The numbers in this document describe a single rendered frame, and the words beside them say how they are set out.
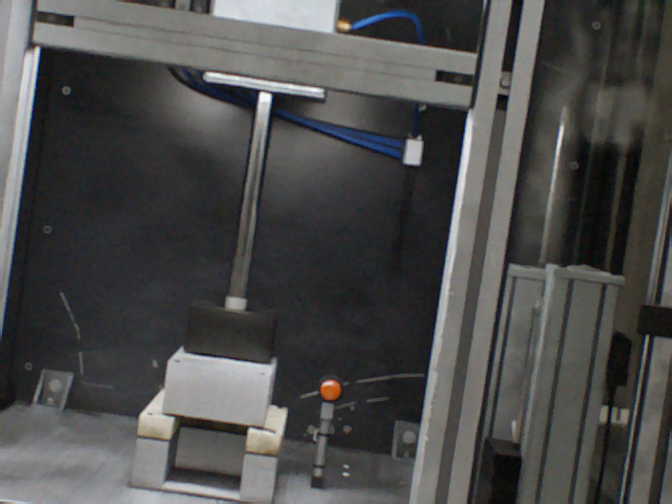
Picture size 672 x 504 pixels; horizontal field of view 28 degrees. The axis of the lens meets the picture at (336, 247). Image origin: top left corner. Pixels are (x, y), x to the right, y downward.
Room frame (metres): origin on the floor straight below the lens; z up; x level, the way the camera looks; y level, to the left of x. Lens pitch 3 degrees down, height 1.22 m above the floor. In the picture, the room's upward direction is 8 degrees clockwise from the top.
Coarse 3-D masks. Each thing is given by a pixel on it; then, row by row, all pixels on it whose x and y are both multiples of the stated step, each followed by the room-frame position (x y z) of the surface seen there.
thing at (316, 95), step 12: (216, 84) 1.33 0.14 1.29; (228, 84) 1.30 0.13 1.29; (240, 84) 1.29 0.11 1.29; (252, 84) 1.29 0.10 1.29; (264, 84) 1.29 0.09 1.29; (276, 84) 1.29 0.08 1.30; (288, 84) 1.29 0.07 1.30; (288, 96) 1.36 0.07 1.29; (300, 96) 1.33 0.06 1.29; (312, 96) 1.30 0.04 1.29; (324, 96) 1.30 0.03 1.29
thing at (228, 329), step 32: (256, 96) 1.33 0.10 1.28; (256, 128) 1.32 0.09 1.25; (256, 160) 1.32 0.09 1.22; (256, 192) 1.33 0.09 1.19; (256, 224) 1.33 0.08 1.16; (192, 320) 1.30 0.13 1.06; (224, 320) 1.30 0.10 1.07; (256, 320) 1.30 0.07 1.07; (224, 352) 1.30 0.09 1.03; (256, 352) 1.30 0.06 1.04
